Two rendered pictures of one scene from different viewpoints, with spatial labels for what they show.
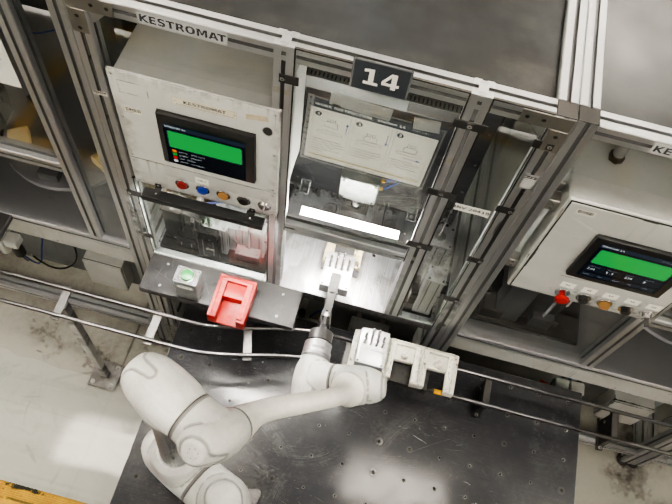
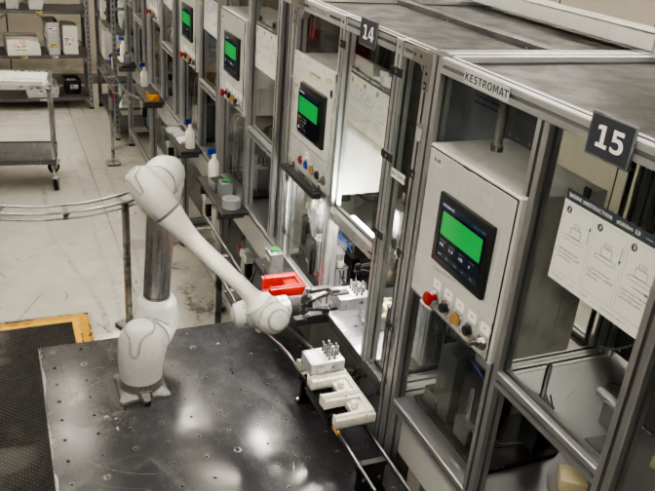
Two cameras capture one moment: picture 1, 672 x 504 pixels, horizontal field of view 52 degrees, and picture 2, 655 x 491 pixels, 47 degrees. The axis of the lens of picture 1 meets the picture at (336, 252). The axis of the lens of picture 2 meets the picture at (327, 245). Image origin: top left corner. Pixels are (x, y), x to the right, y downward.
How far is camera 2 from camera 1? 2.24 m
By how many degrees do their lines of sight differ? 55
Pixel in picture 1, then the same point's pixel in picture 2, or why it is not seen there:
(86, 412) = not seen: hidden behind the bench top
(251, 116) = (327, 80)
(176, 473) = (140, 302)
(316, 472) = (209, 419)
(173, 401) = (156, 162)
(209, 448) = (137, 171)
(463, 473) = not seen: outside the picture
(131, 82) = (299, 58)
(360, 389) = (261, 300)
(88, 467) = not seen: hidden behind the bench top
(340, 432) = (253, 419)
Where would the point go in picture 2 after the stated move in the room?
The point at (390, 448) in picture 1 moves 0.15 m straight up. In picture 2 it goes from (268, 452) to (270, 416)
